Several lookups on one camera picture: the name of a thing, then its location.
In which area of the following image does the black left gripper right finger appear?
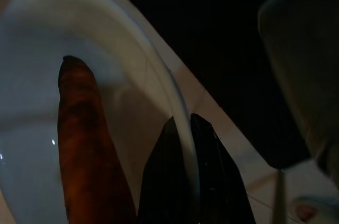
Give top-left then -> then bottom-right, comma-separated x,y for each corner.
189,112 -> 256,224

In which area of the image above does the orange carrot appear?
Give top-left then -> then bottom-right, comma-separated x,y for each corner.
57,55 -> 138,224

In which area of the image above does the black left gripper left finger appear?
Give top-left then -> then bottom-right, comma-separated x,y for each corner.
137,117 -> 193,224

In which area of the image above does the grey robot torso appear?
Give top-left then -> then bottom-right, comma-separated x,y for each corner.
258,0 -> 339,182

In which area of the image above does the white round plate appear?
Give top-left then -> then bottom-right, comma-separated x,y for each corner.
0,0 -> 202,224

